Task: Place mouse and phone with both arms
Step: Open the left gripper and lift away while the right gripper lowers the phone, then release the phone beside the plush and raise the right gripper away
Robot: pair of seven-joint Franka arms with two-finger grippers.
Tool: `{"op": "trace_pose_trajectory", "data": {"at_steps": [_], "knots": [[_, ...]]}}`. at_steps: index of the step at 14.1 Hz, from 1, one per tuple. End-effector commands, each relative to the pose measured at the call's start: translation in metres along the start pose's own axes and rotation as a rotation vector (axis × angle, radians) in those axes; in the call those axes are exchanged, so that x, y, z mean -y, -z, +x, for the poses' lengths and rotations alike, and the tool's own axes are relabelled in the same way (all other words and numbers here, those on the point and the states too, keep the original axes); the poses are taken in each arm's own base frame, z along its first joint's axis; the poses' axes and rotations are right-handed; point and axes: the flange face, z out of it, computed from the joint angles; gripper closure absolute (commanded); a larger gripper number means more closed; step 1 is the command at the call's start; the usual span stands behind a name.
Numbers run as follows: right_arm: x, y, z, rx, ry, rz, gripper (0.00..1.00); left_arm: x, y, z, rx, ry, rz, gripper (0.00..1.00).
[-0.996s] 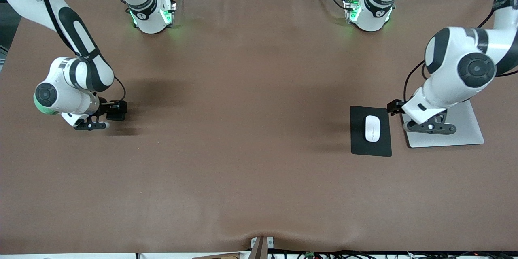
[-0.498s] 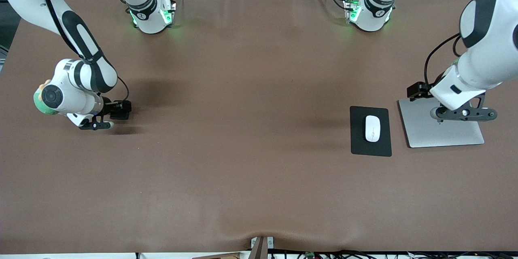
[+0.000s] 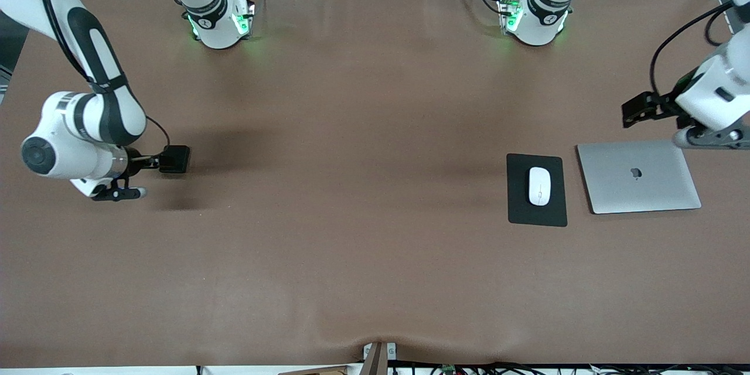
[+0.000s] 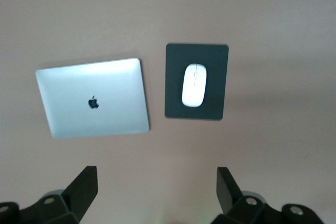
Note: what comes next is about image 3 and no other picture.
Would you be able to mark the brown table mat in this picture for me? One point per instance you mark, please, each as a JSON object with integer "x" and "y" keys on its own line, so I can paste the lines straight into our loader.
{"x": 375, "y": 275}

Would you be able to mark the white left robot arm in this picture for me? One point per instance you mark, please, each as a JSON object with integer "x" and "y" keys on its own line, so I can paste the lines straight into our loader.
{"x": 542, "y": 26}

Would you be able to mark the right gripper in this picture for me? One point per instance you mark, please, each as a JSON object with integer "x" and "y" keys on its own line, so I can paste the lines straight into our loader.
{"x": 139, "y": 160}

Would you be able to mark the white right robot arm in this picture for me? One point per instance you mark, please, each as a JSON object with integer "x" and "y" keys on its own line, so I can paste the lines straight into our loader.
{"x": 58, "y": 158}

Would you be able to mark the silver laptop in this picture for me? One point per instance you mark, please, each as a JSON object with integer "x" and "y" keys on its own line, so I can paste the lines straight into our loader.
{"x": 638, "y": 179}

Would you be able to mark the white computer mouse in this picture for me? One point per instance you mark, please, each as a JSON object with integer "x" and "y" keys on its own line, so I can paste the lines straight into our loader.
{"x": 539, "y": 186}

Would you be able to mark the black phone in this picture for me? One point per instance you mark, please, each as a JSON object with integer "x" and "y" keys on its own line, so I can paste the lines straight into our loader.
{"x": 174, "y": 159}

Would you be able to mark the metal table clamp bracket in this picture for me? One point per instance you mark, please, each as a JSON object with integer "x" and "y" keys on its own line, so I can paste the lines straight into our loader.
{"x": 375, "y": 360}

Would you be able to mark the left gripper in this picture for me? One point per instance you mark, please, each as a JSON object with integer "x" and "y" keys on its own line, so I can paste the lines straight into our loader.
{"x": 668, "y": 101}

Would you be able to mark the green lit circuit box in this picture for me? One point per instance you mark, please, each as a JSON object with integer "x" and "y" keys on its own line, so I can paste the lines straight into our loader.
{"x": 511, "y": 14}
{"x": 243, "y": 20}

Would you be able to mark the black mouse pad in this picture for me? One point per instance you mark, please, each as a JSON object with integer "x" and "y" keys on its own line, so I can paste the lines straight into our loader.
{"x": 518, "y": 211}

